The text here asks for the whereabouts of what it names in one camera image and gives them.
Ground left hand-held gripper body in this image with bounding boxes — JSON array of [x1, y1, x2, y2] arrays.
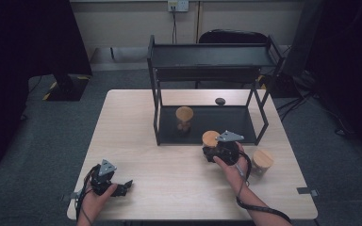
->
[[89, 158, 119, 197]]

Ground black power cable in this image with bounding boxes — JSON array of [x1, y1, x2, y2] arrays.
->
[[171, 5, 178, 45]]

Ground black floor cables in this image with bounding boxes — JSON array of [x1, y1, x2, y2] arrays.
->
[[276, 89, 317, 122]]

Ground person's right hand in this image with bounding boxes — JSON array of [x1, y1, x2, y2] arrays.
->
[[213, 142, 250, 191]]

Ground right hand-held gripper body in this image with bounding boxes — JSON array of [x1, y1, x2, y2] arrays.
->
[[211, 130, 245, 167]]

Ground person's left hand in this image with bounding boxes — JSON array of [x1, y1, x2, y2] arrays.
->
[[79, 184, 119, 219]]

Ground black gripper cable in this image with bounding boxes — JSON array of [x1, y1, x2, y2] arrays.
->
[[235, 150, 293, 225], [74, 164, 100, 226]]

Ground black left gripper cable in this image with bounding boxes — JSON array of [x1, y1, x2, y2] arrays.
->
[[74, 164, 100, 226]]

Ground pile of brown balls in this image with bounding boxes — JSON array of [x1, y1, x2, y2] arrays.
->
[[177, 121, 192, 133]]

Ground tall black panel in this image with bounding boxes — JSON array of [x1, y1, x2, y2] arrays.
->
[[282, 0, 326, 79]]

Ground black chair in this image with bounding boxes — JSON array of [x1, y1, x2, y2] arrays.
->
[[197, 28, 269, 45]]

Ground grey metal bracket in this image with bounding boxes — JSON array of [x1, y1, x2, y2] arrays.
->
[[60, 191, 83, 202], [296, 186, 320, 198]]

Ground white wall socket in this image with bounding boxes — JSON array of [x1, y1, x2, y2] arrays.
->
[[167, 0, 189, 13]]

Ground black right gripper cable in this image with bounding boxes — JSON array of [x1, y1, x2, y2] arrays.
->
[[235, 150, 293, 225]]

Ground dark curtain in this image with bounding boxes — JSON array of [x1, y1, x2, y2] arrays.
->
[[0, 0, 92, 172]]

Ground stand base with striped tape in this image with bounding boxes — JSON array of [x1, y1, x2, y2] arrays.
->
[[41, 73, 91, 102]]

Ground black metal two-tier rack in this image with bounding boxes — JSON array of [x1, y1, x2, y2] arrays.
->
[[146, 34, 287, 147]]

